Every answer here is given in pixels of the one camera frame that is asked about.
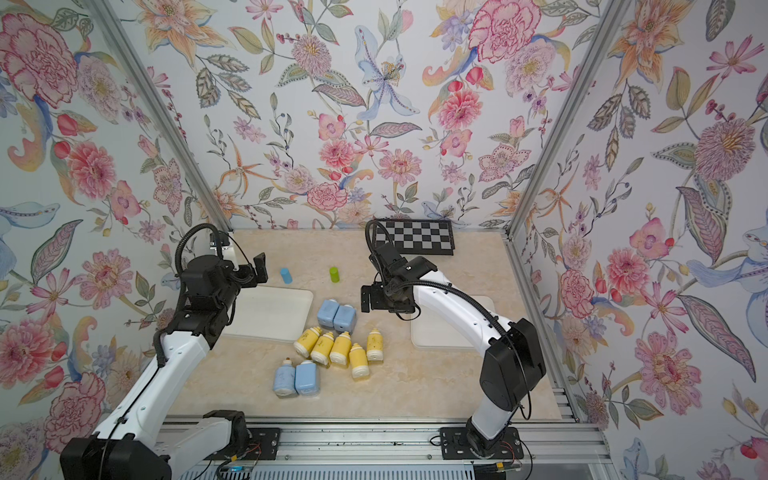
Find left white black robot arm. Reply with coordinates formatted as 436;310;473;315
60;223;268;479

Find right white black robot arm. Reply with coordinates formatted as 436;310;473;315
361;220;546;458

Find right white storage tray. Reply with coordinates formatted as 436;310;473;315
409;287;499;353

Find white storage tray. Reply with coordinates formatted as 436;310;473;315
409;287;499;353
222;285;314;343

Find left white storage tray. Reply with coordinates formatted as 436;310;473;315
222;285;314;343

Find small blue cylinder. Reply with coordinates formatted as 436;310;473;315
280;268;293;284

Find black white checkerboard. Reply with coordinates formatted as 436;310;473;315
367;219;455;256

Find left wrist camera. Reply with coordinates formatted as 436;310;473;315
210;230;238;270

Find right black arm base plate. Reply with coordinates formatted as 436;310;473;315
438;426;526;460

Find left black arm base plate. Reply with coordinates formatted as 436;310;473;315
204;427;282;461

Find aluminium mounting rail frame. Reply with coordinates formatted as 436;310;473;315
159;372;619;479

